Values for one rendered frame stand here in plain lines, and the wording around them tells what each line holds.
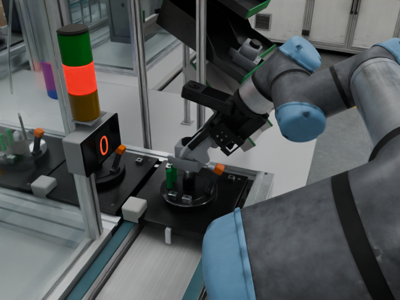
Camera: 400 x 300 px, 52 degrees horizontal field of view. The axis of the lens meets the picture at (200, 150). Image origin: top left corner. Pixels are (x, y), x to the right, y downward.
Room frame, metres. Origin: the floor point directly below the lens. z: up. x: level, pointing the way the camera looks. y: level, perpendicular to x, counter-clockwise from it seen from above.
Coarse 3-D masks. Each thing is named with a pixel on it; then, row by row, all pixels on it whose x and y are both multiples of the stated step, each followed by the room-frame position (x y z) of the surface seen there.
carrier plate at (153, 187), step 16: (160, 176) 0.86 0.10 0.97; (224, 176) 0.86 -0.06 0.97; (240, 176) 0.86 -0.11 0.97; (144, 192) 0.80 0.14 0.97; (224, 192) 0.80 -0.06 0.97; (240, 192) 0.80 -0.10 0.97; (160, 208) 0.74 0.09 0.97; (208, 208) 0.74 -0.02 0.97; (224, 208) 0.74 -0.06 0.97; (144, 224) 0.70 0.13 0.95; (160, 224) 0.68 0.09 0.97; (176, 224) 0.68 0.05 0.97; (192, 224) 0.68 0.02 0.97; (208, 224) 0.68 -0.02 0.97
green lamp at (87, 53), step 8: (88, 32) 0.65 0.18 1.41; (64, 40) 0.63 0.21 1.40; (72, 40) 0.63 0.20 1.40; (80, 40) 0.63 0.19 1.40; (88, 40) 0.65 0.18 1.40; (64, 48) 0.63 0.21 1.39; (72, 48) 0.63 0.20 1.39; (80, 48) 0.63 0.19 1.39; (88, 48) 0.64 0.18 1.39; (64, 56) 0.63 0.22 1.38; (72, 56) 0.63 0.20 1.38; (80, 56) 0.63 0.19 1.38; (88, 56) 0.64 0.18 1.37; (64, 64) 0.63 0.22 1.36; (72, 64) 0.63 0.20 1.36; (80, 64) 0.63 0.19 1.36
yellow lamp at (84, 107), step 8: (72, 96) 0.63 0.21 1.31; (80, 96) 0.63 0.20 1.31; (88, 96) 0.63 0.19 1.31; (96, 96) 0.65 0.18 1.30; (72, 104) 0.63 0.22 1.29; (80, 104) 0.63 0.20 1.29; (88, 104) 0.63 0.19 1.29; (96, 104) 0.64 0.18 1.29; (72, 112) 0.64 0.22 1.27; (80, 112) 0.63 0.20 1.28; (88, 112) 0.63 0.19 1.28; (96, 112) 0.64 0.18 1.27; (80, 120) 0.63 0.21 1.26; (88, 120) 0.63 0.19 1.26
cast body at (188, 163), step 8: (176, 144) 0.79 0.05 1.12; (184, 144) 0.78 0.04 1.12; (176, 152) 0.78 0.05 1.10; (168, 160) 0.80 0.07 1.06; (176, 160) 0.78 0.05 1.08; (184, 160) 0.77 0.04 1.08; (192, 160) 0.76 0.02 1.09; (184, 168) 0.77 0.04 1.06; (192, 168) 0.76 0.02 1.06; (200, 168) 0.77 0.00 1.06
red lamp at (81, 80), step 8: (88, 64) 0.64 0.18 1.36; (64, 72) 0.64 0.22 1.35; (72, 72) 0.63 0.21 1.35; (80, 72) 0.63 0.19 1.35; (88, 72) 0.64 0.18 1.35; (72, 80) 0.63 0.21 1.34; (80, 80) 0.63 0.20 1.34; (88, 80) 0.63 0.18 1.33; (72, 88) 0.63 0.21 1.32; (80, 88) 0.63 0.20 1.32; (88, 88) 0.63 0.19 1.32; (96, 88) 0.65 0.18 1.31
